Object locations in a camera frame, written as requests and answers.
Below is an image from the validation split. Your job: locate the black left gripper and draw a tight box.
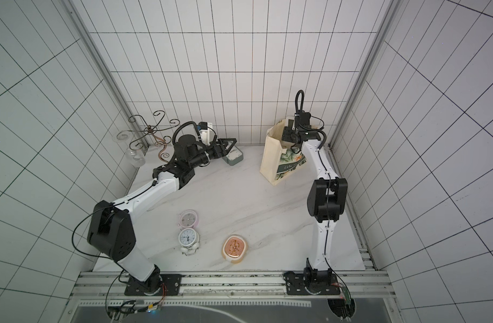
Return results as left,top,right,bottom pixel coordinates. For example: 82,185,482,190
190,138,238,167

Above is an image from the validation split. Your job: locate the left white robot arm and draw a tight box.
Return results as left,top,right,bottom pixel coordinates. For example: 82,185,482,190
86,135,237,296

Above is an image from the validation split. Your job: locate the floral canvas tote bag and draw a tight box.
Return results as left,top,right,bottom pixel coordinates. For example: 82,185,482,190
260,118,306,186

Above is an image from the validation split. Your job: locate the orange cream round clock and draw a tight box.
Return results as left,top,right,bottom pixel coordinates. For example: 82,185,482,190
222,235,248,264

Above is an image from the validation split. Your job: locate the green rectangular alarm clock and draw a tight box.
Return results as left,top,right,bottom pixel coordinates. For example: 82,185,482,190
222,147,244,166

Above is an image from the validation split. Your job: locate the pink round alarm clock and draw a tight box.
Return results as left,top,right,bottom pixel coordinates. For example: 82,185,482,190
179,209,199,229

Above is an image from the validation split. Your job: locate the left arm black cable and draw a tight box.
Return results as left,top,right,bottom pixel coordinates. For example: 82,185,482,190
172,120,201,146

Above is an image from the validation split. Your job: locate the copper jewelry stand dark base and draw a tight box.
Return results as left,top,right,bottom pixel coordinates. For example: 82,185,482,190
128,110,180,163

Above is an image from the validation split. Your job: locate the white twin-bell alarm clock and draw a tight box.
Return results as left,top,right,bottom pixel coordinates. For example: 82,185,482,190
179,227,200,256

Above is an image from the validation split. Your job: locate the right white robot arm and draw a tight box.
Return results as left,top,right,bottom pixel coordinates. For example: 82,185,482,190
282,111,350,301

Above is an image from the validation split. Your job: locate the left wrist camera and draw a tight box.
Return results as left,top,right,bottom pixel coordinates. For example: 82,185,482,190
197,122,216,145

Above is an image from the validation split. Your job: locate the aluminium mounting rail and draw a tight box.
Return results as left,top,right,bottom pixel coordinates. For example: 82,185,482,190
71,271,396,300

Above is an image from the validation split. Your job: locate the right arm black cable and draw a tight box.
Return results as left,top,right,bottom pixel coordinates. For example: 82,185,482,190
294,89,328,150

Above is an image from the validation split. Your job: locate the clear wine glass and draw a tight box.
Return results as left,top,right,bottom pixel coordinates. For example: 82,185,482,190
113,130,146,168

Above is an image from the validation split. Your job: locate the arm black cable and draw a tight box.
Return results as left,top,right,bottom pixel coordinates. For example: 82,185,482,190
294,89,328,150
172,120,201,146

